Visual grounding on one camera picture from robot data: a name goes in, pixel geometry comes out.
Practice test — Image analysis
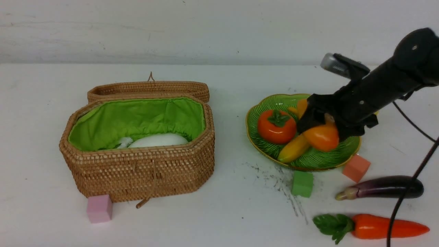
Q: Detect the green glass plate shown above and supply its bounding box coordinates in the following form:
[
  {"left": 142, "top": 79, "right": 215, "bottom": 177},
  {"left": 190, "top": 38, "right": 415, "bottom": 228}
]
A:
[{"left": 246, "top": 93, "right": 362, "bottom": 171}]

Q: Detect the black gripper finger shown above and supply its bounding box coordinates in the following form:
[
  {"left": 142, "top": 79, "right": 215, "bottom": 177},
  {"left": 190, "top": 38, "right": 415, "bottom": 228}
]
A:
[{"left": 335, "top": 120, "right": 366, "bottom": 142}]

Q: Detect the purple eggplant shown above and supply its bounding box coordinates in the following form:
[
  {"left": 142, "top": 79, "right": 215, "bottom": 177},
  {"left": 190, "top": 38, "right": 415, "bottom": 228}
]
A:
[{"left": 334, "top": 175, "right": 412, "bottom": 201}]

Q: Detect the orange persimmon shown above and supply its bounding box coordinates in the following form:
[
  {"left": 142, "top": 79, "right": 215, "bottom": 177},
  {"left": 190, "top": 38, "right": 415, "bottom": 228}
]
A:
[{"left": 257, "top": 109, "right": 297, "bottom": 144}]

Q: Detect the orange carrot with leaves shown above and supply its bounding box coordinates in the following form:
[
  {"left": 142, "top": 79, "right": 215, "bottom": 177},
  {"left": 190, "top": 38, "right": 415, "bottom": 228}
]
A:
[{"left": 312, "top": 214, "right": 430, "bottom": 245}]

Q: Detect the yellow banana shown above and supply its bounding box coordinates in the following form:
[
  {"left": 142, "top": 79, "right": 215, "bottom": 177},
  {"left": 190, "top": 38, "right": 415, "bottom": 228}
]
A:
[{"left": 277, "top": 106, "right": 310, "bottom": 164}]

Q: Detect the pink foam cube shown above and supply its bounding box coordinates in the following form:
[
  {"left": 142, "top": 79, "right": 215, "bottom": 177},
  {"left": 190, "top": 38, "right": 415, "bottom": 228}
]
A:
[{"left": 86, "top": 195, "right": 113, "bottom": 224}]

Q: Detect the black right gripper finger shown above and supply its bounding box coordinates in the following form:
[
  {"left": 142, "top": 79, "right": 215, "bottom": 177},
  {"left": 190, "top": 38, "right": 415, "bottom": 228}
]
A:
[{"left": 296, "top": 101, "right": 331, "bottom": 133}]

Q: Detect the white radish with leaves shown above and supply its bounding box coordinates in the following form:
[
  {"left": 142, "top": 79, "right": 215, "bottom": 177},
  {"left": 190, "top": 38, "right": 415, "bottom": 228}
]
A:
[{"left": 98, "top": 133, "right": 189, "bottom": 150}]

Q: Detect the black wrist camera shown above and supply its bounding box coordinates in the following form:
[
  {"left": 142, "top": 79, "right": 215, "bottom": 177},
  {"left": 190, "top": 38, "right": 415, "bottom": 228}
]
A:
[{"left": 320, "top": 53, "right": 370, "bottom": 80}]

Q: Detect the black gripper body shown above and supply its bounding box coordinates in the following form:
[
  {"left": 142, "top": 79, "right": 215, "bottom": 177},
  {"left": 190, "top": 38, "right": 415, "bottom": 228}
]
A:
[{"left": 307, "top": 59, "right": 422, "bottom": 128}]

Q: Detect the woven wicker basket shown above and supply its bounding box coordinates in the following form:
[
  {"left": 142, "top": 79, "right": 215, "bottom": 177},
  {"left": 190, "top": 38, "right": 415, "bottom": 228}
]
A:
[{"left": 59, "top": 94, "right": 215, "bottom": 208}]

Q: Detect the woven wicker basket lid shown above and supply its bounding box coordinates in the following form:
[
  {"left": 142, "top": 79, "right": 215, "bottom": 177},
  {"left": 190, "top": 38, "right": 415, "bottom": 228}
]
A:
[{"left": 87, "top": 72, "right": 210, "bottom": 103}]

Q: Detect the orange foam cube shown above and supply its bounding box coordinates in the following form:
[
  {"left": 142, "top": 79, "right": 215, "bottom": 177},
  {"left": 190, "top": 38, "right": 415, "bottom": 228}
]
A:
[{"left": 342, "top": 154, "right": 371, "bottom": 183}]

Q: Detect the orange yellow mango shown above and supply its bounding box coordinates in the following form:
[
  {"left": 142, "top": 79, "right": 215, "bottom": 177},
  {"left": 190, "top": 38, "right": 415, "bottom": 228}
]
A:
[{"left": 293, "top": 114, "right": 339, "bottom": 152}]

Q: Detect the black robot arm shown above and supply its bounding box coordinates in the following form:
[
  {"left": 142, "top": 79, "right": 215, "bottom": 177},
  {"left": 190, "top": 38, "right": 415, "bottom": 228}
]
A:
[{"left": 297, "top": 28, "right": 439, "bottom": 141}]

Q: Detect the green foam cube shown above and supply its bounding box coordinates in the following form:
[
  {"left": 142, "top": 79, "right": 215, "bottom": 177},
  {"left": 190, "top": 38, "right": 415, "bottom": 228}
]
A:
[{"left": 291, "top": 170, "right": 314, "bottom": 198}]

